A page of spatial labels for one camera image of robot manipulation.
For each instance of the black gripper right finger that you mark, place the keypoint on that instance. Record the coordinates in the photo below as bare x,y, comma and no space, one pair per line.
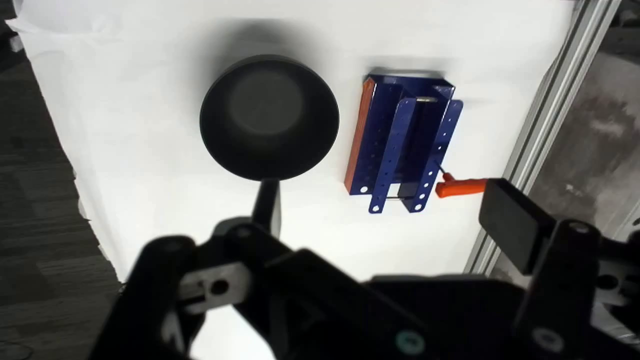
513,223

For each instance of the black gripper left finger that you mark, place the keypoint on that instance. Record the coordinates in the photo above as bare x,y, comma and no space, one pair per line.
160,286

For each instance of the orange piece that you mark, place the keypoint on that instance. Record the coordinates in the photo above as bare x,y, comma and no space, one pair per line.
462,187

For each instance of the black bowl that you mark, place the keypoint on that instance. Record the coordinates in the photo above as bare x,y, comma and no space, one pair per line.
268,116

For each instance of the blue rack with orange base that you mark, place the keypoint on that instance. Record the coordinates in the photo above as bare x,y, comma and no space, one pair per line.
401,142

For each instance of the large white paper sheet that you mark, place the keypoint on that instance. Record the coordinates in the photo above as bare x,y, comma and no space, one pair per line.
153,133

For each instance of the aluminium frame rail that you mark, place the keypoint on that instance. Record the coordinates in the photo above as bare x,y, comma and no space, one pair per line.
546,113

